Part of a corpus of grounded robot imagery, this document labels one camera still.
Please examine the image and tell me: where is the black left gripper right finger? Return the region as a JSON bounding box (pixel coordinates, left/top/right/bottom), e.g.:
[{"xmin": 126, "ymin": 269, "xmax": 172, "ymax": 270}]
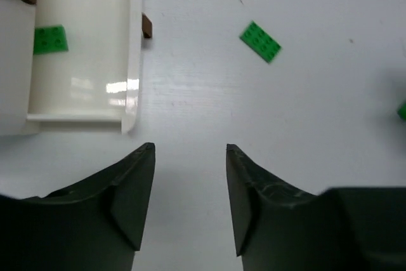
[{"xmin": 226, "ymin": 144, "xmax": 405, "ymax": 270}]

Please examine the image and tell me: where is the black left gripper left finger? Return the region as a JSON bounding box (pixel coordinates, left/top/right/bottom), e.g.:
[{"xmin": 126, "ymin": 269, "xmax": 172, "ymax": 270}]
[{"xmin": 1, "ymin": 143, "xmax": 155, "ymax": 270}]

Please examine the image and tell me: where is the white drawer cabinet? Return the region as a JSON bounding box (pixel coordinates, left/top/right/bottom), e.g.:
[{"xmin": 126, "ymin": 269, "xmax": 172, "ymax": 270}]
[{"xmin": 1, "ymin": 0, "xmax": 143, "ymax": 135}]

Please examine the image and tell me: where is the green lego long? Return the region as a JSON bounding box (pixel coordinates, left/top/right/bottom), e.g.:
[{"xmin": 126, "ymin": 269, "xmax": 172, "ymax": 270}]
[{"xmin": 33, "ymin": 25, "xmax": 69, "ymax": 55}]

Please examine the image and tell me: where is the green lego brick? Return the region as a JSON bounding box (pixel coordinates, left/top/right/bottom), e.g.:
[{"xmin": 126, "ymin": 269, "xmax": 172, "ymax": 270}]
[{"xmin": 239, "ymin": 21, "xmax": 282, "ymax": 63}]

